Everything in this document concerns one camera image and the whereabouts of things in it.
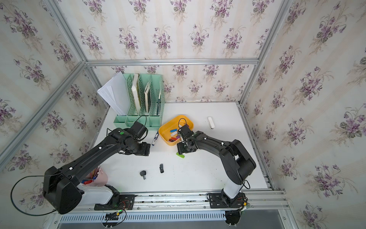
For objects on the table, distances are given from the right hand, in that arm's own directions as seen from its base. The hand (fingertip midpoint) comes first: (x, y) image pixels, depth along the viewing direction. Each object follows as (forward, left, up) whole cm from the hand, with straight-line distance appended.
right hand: (183, 150), depth 90 cm
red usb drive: (+9, +8, -2) cm, 12 cm away
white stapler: (+22, -20, 0) cm, 30 cm away
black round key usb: (-15, +23, +1) cm, 28 cm away
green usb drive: (-3, +2, -2) cm, 4 cm away
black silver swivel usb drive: (-11, +13, -3) cm, 17 cm away
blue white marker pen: (+9, +20, -2) cm, 22 cm away
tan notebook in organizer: (+35, +27, +18) cm, 48 cm away
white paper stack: (+33, +47, +21) cm, 61 cm away
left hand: (-6, +21, +9) cm, 24 cm away
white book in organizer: (+32, +33, +23) cm, 51 cm away
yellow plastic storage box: (+15, +12, -3) cm, 19 cm away
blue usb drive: (+16, +8, -2) cm, 18 cm away
